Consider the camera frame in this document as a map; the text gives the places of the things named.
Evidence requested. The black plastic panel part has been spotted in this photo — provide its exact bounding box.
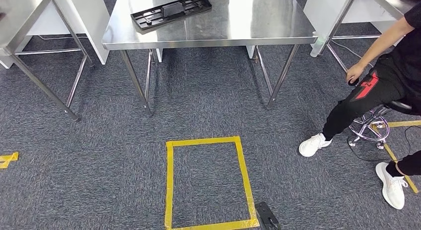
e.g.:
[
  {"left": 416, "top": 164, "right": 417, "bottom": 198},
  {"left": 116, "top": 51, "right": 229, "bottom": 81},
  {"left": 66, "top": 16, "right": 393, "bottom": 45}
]
[{"left": 130, "top": 0, "right": 213, "bottom": 32}]

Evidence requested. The stainless steel table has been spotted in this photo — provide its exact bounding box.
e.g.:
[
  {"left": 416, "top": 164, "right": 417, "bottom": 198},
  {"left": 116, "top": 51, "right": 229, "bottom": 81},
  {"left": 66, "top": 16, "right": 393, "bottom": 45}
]
[
  {"left": 0, "top": 0, "right": 94, "bottom": 122},
  {"left": 310, "top": 0, "right": 415, "bottom": 75}
]

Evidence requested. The grey floor cable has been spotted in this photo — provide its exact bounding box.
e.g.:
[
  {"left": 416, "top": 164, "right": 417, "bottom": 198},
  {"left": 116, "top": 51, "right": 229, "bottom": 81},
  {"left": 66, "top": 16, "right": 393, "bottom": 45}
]
[
  {"left": 332, "top": 40, "right": 374, "bottom": 68},
  {"left": 38, "top": 34, "right": 89, "bottom": 41}
]

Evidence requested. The black robot foot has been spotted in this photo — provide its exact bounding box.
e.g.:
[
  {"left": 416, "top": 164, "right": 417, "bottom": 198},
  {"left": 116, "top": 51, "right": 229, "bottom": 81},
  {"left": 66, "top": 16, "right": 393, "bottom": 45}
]
[{"left": 255, "top": 201, "right": 282, "bottom": 230}]

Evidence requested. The person's hand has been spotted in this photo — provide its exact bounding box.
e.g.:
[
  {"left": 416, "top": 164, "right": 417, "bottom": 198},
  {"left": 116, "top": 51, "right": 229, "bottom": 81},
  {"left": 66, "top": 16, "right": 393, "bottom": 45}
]
[{"left": 346, "top": 62, "right": 366, "bottom": 84}]

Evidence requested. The chrome stool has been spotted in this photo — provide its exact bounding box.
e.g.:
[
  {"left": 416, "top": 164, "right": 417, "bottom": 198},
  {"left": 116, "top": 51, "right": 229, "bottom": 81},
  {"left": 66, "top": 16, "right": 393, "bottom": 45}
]
[{"left": 348, "top": 101, "right": 414, "bottom": 150}]

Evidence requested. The stainless steel workbench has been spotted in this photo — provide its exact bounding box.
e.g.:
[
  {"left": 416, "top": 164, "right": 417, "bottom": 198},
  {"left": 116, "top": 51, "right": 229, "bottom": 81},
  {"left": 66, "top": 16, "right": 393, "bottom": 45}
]
[{"left": 102, "top": 0, "right": 319, "bottom": 117}]

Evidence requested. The white cabinet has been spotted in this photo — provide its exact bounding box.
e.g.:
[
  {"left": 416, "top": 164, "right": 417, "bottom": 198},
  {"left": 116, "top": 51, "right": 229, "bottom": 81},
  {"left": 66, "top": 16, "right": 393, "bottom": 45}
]
[
  {"left": 303, "top": 0, "right": 405, "bottom": 47},
  {"left": 0, "top": 0, "right": 111, "bottom": 70}
]

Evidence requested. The person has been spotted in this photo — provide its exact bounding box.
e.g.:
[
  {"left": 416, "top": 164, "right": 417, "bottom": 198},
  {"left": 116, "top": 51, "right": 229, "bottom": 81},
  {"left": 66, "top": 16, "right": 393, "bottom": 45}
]
[{"left": 298, "top": 0, "right": 421, "bottom": 211}]

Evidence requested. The yellow floor tape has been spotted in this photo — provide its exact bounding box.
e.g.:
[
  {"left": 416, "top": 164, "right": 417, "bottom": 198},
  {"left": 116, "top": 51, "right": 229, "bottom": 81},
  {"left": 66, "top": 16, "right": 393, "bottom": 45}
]
[
  {"left": 0, "top": 152, "right": 19, "bottom": 170},
  {"left": 164, "top": 136, "right": 261, "bottom": 230},
  {"left": 371, "top": 120, "right": 421, "bottom": 195}
]

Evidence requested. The black floor cable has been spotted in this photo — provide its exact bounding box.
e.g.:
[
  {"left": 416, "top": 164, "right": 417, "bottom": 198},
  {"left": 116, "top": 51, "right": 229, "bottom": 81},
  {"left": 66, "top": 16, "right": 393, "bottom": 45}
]
[{"left": 347, "top": 125, "right": 421, "bottom": 163}]

